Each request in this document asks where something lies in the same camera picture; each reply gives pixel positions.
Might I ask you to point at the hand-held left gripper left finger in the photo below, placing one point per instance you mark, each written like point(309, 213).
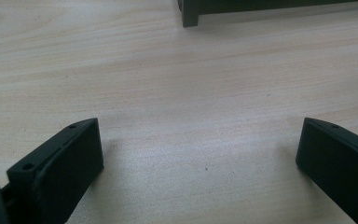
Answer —
point(65, 171)

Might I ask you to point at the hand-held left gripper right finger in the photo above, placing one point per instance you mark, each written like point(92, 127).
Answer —
point(338, 168)

